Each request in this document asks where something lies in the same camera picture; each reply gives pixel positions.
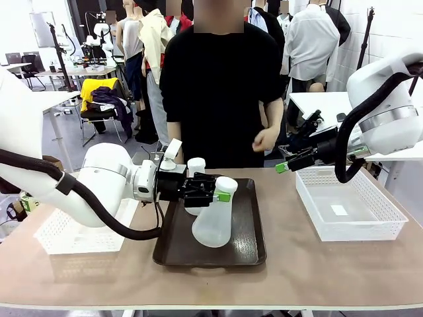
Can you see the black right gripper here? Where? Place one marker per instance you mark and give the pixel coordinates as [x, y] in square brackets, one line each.
[325, 150]

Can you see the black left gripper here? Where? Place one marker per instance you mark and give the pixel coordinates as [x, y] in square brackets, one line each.
[172, 186]

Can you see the translucent white plastic flask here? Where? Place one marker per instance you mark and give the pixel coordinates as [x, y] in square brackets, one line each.
[196, 165]
[215, 224]

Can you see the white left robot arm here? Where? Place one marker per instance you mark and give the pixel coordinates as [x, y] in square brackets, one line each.
[99, 185]

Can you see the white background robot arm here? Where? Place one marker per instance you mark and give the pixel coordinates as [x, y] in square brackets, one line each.
[99, 33]

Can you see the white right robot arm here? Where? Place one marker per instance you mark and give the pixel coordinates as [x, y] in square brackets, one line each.
[383, 99]

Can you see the person's left forearm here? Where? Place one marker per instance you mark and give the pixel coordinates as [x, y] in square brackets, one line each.
[277, 112]

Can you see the person's left hand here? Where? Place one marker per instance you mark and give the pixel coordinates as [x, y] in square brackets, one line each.
[265, 140]

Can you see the dark brown plastic tray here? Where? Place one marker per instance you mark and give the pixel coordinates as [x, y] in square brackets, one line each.
[244, 231]

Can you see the white side table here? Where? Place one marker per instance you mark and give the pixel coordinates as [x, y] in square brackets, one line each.
[324, 102]

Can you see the white paper label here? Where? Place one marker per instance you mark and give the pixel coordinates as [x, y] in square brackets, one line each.
[339, 209]

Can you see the white perforated plastic basket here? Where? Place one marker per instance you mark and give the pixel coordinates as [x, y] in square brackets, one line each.
[357, 228]
[82, 237]

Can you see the person in black sweater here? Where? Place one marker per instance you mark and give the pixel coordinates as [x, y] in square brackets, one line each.
[218, 99]

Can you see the chair with yellow purple clothes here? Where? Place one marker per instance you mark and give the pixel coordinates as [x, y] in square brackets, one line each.
[102, 99]

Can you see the black light stand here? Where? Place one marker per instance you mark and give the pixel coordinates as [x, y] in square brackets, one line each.
[366, 36]

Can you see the black hanging jacket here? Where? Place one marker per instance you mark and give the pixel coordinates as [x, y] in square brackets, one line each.
[340, 23]

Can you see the brown cardboard box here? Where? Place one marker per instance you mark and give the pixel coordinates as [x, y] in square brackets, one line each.
[53, 163]

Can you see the mannequin with white tank top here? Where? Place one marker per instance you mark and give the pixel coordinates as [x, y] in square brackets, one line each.
[130, 43]

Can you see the green white small box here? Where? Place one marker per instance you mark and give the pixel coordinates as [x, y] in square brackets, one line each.
[29, 203]

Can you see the black office chair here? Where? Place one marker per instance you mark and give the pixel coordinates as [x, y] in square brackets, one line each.
[33, 72]

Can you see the white whiteboard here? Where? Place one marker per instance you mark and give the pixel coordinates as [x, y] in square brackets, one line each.
[42, 29]

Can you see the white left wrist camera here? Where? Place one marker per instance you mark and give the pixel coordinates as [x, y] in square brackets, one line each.
[170, 155]

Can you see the black camera tripod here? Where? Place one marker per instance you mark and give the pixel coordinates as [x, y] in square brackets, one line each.
[61, 56]

